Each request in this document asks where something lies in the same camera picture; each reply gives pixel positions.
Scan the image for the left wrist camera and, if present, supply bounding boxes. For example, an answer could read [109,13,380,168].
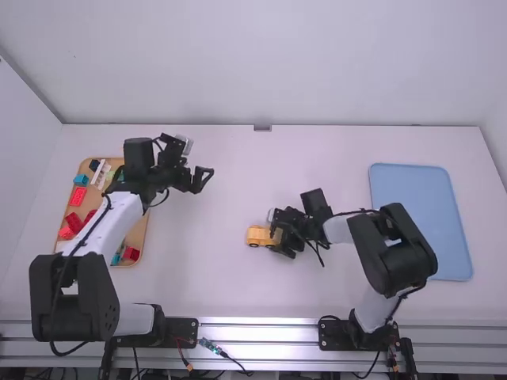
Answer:
[173,134,196,156]

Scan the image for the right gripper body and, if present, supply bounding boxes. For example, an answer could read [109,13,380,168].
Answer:
[272,204,325,253]

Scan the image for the tan tray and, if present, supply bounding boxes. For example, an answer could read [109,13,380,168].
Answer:
[53,157,151,268]

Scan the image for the silver rails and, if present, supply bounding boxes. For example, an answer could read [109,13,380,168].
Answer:
[0,315,507,374]

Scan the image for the blue mat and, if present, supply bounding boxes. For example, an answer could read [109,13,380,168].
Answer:
[368,161,475,283]

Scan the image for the yellow toy car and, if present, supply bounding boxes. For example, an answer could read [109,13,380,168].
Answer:
[246,224,287,251]

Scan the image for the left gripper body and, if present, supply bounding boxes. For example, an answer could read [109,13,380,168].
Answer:
[151,133,196,195]

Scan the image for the white toy brick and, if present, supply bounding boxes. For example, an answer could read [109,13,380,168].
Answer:
[90,158,111,186]

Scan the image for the black cable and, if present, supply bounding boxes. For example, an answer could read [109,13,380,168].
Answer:
[48,272,98,358]
[307,233,332,268]
[354,348,383,379]
[144,185,172,209]
[383,283,427,329]
[219,350,254,377]

